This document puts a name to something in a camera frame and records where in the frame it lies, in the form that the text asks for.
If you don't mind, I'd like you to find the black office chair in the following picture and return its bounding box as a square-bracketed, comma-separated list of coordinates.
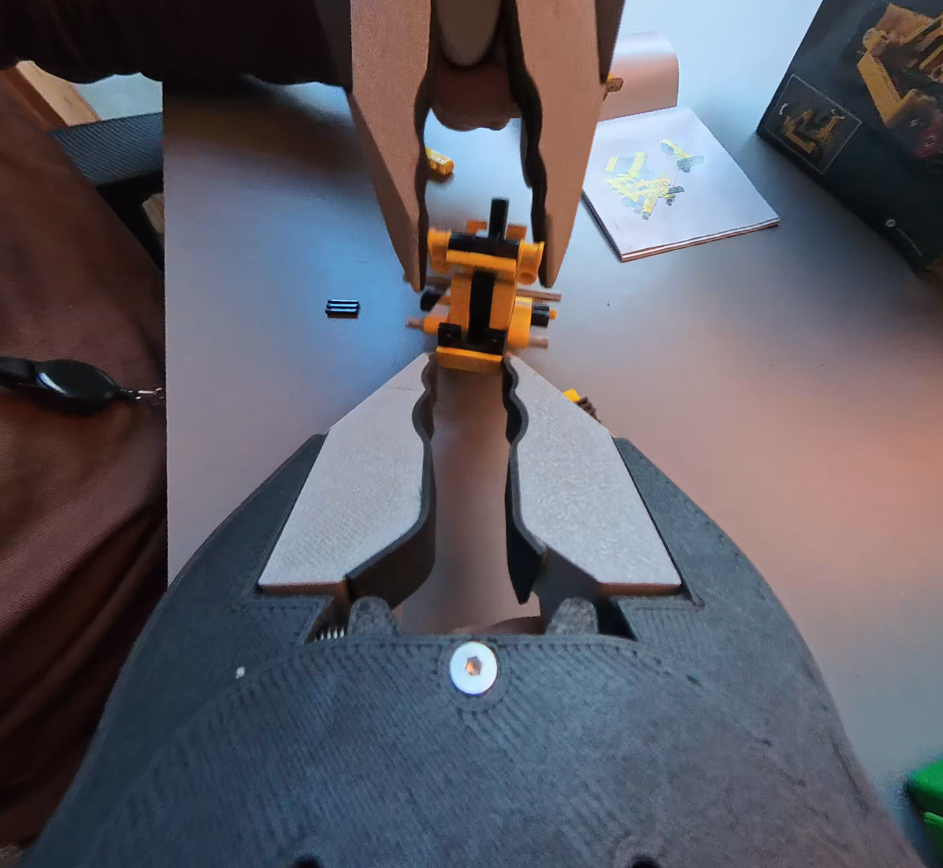
[50, 111, 165, 268]

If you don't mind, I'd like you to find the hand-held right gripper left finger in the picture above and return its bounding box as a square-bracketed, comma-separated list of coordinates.
[256, 354, 437, 610]

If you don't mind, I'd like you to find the person's brown shirt torso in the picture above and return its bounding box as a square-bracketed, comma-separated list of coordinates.
[0, 68, 169, 850]

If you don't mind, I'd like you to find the lego instruction booklet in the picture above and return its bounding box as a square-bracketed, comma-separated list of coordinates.
[581, 31, 780, 263]

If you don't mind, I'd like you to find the black badge reel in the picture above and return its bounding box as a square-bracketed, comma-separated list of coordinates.
[37, 358, 166, 417]

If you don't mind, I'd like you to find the yellow lego vehicle model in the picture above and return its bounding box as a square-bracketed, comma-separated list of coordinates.
[405, 197, 562, 373]

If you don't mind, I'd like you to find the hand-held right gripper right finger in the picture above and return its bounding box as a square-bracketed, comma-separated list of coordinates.
[503, 357, 683, 605]

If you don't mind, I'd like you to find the person's left hand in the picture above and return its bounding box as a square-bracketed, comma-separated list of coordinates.
[431, 61, 522, 134]

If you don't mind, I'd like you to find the dark lego set box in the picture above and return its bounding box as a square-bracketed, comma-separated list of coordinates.
[757, 0, 943, 274]

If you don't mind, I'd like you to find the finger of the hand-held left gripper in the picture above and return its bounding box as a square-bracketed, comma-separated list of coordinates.
[345, 0, 436, 294]
[510, 0, 601, 289]

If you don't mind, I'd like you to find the green plastic bin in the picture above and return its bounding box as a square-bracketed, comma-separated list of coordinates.
[905, 759, 943, 843]

